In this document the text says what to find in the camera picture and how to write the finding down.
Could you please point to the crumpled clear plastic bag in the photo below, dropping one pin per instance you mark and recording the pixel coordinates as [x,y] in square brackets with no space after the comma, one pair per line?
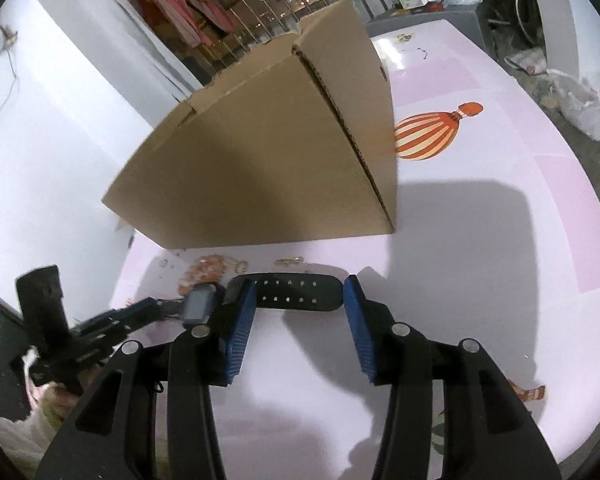
[580,100]

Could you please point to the wheelchair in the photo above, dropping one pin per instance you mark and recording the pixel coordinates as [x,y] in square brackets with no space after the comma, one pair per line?
[525,5]

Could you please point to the metal balcony railing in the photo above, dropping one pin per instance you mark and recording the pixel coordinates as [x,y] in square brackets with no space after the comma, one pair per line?
[280,15]

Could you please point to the white curtain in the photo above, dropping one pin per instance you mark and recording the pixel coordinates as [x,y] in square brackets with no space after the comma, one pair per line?
[130,45]

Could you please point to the person's left forearm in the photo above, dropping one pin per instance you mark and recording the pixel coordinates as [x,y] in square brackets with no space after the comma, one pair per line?
[15,440]

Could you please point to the brown cardboard box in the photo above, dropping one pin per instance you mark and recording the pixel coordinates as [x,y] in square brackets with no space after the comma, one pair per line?
[260,170]

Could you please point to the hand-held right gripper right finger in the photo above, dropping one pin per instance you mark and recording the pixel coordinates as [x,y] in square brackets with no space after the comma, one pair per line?
[357,332]

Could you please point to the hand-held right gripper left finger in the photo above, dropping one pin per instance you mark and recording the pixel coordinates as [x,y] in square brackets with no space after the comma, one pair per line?
[237,332]

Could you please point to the pink hanging garment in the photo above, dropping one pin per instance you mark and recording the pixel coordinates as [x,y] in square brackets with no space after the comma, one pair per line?
[190,5]

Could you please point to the grey cabinet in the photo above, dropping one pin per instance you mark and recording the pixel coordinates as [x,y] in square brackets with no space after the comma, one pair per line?
[460,15]

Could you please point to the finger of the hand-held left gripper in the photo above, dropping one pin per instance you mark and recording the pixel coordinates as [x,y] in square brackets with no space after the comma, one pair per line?
[130,312]
[107,342]

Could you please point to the black smart watch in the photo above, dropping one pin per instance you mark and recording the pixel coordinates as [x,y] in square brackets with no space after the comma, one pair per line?
[300,295]

